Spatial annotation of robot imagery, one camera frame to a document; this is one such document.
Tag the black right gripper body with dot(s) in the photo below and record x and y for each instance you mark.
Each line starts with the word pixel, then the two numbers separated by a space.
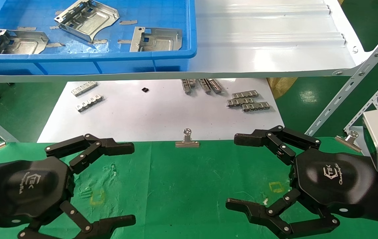
pixel 335 182

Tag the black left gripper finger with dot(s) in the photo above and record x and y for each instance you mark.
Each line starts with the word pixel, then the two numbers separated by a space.
pixel 109 225
pixel 109 147

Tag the white metal shelf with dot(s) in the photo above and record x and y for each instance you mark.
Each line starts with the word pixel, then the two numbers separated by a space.
pixel 268 46

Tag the blue plastic bin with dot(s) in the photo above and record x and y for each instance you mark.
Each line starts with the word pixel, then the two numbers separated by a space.
pixel 76 64

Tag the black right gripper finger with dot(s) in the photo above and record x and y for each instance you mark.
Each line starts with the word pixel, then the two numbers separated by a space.
pixel 258 212
pixel 258 137

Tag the small notched metal rail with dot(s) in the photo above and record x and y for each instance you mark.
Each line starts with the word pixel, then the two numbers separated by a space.
pixel 84 88
pixel 255 106
pixel 185 87
pixel 90 102
pixel 192 83
pixel 215 86
pixel 244 94
pixel 240 102
pixel 205 86

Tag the green table cloth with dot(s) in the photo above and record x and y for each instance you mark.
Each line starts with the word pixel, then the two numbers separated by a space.
pixel 175 186

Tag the grey tape strip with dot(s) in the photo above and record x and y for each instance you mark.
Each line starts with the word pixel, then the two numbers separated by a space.
pixel 54 27
pixel 102 41
pixel 124 41
pixel 55 44
pixel 128 22
pixel 26 28
pixel 58 13

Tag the yellow woven sack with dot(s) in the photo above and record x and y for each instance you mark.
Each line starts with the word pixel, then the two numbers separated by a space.
pixel 280 87

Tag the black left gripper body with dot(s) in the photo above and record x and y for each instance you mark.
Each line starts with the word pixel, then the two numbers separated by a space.
pixel 33 189

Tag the bent galvanized steel bracket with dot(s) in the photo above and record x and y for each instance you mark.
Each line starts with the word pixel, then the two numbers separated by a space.
pixel 92 20
pixel 162 39
pixel 19 43

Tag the white perforated steel upright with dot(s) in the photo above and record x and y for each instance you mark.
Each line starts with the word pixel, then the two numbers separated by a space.
pixel 375 99
pixel 358 74

